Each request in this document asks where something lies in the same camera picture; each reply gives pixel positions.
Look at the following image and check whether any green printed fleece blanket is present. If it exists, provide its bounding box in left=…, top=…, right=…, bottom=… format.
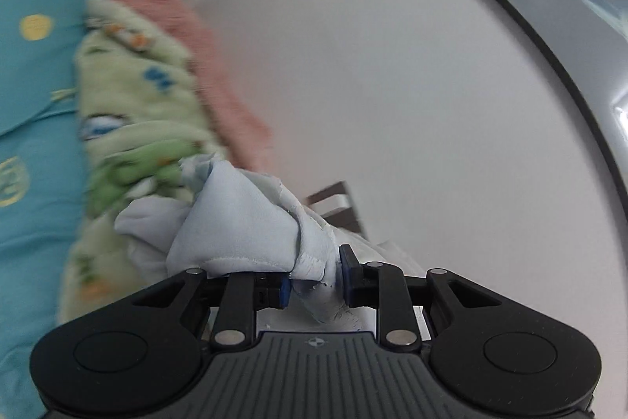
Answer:
left=59, top=0, right=231, bottom=326

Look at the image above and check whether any teal printed bed sheet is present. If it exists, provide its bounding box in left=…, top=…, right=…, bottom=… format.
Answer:
left=0, top=0, right=106, bottom=400

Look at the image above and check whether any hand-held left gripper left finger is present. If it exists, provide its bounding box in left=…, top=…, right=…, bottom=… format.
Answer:
left=132, top=268, right=294, bottom=348

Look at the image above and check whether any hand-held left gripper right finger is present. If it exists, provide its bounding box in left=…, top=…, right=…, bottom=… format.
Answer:
left=338, top=245, right=496, bottom=351

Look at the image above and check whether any framed wall picture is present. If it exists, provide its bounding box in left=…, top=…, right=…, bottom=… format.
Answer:
left=396, top=0, right=628, bottom=228

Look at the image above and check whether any pink fluffy blanket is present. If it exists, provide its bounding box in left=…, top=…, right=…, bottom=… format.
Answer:
left=91, top=0, right=276, bottom=177

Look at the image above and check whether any white t-shirt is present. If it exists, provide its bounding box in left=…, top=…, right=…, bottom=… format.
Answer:
left=114, top=154, right=427, bottom=334

